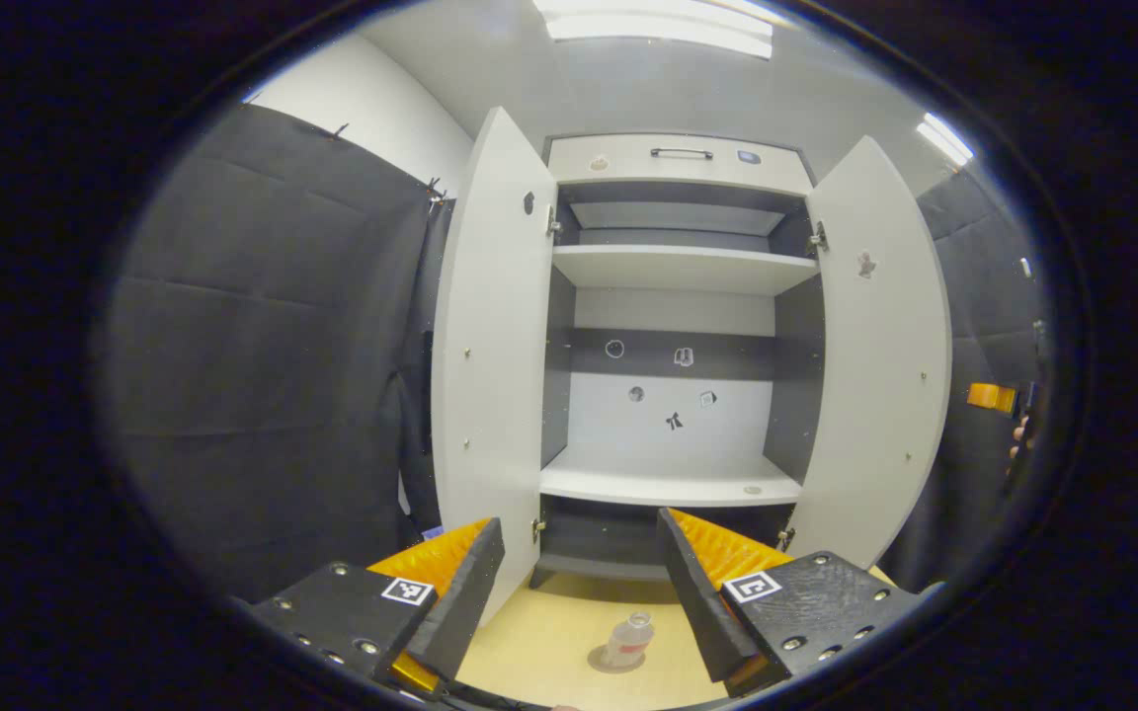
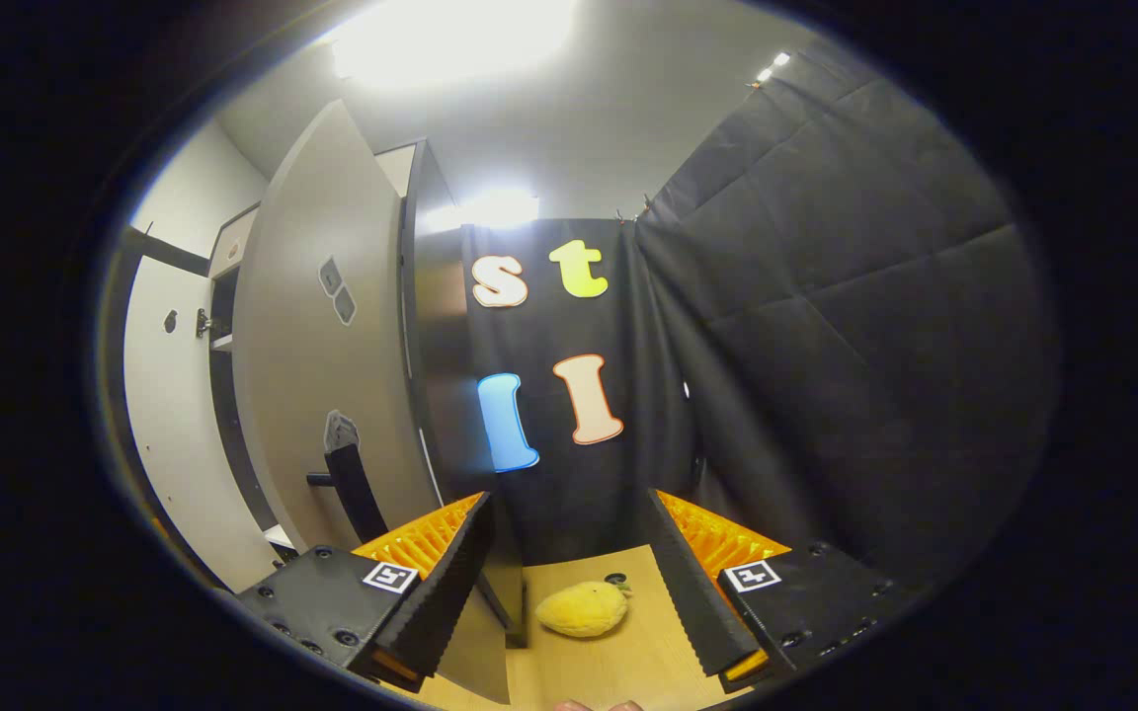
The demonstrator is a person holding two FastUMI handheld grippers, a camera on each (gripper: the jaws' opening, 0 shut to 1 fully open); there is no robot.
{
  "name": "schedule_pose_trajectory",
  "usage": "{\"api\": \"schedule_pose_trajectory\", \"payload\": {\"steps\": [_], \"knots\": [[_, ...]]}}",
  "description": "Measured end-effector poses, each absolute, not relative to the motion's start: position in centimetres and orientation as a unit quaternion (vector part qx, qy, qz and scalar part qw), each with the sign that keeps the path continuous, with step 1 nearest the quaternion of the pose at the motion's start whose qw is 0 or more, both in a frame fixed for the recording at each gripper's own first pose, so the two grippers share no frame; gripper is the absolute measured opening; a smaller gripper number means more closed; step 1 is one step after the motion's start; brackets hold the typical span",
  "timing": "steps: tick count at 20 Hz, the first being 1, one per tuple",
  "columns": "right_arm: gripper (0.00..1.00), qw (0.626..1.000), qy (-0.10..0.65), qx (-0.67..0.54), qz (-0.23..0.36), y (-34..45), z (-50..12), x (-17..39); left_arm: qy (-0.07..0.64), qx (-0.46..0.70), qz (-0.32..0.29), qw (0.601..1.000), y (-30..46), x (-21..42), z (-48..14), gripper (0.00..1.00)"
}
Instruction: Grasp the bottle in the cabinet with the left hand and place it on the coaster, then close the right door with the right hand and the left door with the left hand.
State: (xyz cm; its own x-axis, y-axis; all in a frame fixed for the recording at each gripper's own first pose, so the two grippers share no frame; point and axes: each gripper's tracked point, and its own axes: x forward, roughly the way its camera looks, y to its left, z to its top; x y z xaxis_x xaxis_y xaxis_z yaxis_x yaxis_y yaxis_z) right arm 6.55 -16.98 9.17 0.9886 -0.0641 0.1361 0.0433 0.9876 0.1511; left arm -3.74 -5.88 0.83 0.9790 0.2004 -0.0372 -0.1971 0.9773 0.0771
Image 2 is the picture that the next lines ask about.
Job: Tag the black backdrop cloth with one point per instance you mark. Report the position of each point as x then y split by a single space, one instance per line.
826 296

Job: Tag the grey cabinet drawer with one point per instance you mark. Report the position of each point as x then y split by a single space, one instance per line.
231 247

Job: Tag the grey cabinet door square stickers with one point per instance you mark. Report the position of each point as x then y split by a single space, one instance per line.
283 395

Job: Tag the yellow plush lemon toy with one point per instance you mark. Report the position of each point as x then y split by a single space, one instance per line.
579 609

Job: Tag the grey cabinet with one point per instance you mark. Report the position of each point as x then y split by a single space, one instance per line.
441 346

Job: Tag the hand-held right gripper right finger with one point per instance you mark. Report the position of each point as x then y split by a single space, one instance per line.
688 592

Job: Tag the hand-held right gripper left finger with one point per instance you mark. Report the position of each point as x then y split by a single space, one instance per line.
450 592

